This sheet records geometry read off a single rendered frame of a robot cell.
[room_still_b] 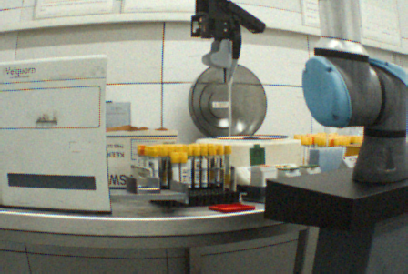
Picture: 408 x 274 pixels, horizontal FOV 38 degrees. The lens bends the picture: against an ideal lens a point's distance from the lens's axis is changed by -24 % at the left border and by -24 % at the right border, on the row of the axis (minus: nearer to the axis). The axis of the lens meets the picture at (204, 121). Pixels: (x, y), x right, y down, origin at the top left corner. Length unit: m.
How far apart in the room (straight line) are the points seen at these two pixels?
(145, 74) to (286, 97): 0.47
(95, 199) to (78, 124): 0.14
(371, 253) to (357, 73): 0.34
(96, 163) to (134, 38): 0.78
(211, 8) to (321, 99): 0.48
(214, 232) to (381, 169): 0.39
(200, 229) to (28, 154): 0.39
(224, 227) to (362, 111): 0.41
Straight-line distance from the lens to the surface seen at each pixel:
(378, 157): 1.21
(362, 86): 1.13
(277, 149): 1.80
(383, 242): 1.19
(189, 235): 1.38
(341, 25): 1.13
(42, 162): 1.26
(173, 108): 2.07
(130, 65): 2.01
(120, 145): 1.63
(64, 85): 1.27
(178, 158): 1.46
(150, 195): 1.36
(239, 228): 1.40
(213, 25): 1.51
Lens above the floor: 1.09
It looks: 1 degrees down
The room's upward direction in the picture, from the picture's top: straight up
